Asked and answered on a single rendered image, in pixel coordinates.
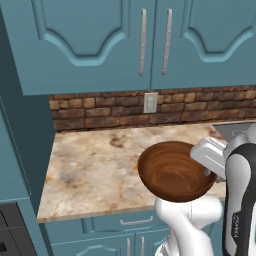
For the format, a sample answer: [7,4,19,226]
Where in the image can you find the white wall socket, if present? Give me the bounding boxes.
[143,92,159,115]

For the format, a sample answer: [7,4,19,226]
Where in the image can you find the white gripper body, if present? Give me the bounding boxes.
[189,136,231,180]

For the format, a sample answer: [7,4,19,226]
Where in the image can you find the teal base cupboard door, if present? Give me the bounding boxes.
[49,232,137,256]
[134,228,172,256]

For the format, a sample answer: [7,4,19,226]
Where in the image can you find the teal wall cupboard door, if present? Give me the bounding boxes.
[0,0,157,97]
[150,0,256,91]

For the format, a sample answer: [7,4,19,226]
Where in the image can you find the steel sink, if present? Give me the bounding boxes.
[212,122,256,143]

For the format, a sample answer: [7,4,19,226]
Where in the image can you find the silver cupboard door handle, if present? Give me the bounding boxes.
[160,8,174,77]
[138,8,148,77]

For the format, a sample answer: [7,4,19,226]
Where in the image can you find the teal drawer front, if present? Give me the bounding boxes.
[81,210,169,235]

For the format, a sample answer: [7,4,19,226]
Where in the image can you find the brown wooden bowl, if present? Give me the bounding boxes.
[137,140,218,203]

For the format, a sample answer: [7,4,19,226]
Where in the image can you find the silver base cupboard handle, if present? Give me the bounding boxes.
[125,237,132,256]
[139,235,146,256]

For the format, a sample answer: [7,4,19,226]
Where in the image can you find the black oven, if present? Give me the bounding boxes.
[0,201,38,256]

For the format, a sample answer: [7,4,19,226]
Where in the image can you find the teal tall cabinet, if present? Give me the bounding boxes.
[0,9,57,256]

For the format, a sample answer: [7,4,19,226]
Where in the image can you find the silver drawer handle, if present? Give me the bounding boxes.
[119,215,155,227]

